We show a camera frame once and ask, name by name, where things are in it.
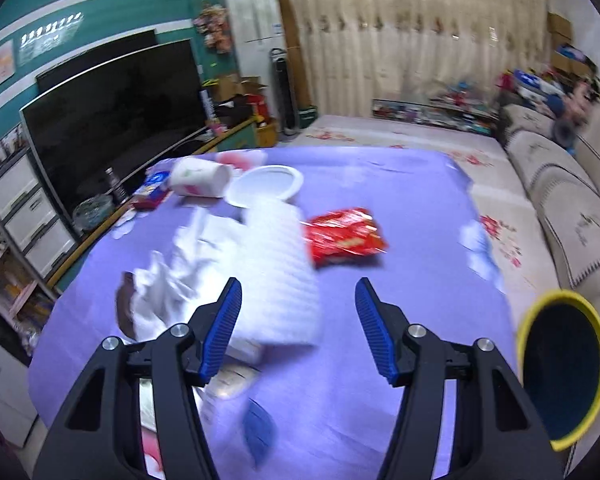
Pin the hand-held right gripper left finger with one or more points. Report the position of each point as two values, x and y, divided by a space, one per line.
220 340

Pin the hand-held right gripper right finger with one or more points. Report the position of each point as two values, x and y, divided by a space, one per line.
377 335

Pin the red snack packet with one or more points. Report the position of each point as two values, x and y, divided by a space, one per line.
342 237

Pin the yellow rimmed dark bin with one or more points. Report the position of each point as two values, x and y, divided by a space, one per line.
565 370

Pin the crumpled white tissue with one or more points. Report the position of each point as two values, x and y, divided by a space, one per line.
165 285

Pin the white paper towel roll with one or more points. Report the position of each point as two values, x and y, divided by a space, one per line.
275 270

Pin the brown wrapper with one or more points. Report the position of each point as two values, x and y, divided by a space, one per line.
125 305

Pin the purple floral tablecloth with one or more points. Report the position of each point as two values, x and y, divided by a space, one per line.
405 185

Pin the white plastic lid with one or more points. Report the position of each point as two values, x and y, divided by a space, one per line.
265 185

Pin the white printed cup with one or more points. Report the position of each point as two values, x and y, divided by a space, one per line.
200 175

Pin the blue biscuit packet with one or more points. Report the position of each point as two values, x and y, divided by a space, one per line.
152 185

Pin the glass ashtray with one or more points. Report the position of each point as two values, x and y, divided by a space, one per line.
91 212

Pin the yellow box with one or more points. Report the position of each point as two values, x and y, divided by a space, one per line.
266 135

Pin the white plastic drawer unit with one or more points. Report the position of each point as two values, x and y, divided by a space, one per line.
30 215

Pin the row of books and toys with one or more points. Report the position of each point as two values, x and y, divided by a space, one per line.
430 112

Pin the beige sofa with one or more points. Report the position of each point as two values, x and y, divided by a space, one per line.
570 210

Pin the black television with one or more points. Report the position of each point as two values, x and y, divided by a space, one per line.
115 125

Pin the cardboard box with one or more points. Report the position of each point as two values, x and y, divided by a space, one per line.
235 86

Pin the black tower fan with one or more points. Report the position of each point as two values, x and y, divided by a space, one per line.
284 90

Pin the beige patterned curtain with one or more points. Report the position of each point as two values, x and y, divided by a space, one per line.
410 35

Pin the pile of plush toys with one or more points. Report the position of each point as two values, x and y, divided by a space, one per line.
570 85

